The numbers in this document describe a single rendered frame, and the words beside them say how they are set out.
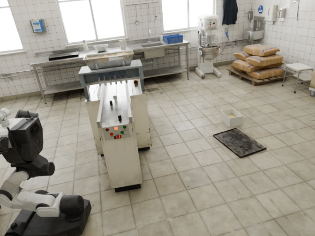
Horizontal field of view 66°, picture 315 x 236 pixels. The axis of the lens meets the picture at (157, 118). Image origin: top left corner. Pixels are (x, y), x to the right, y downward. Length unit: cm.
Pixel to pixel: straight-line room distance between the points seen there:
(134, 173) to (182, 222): 68
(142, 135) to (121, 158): 76
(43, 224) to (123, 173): 83
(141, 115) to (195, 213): 131
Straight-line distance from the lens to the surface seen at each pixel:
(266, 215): 257
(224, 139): 350
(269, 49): 571
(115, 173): 260
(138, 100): 295
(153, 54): 570
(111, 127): 227
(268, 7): 655
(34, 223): 258
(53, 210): 239
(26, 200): 251
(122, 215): 256
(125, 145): 241
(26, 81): 649
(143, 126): 310
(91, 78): 295
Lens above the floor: 186
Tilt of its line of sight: 26 degrees down
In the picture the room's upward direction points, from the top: 6 degrees counter-clockwise
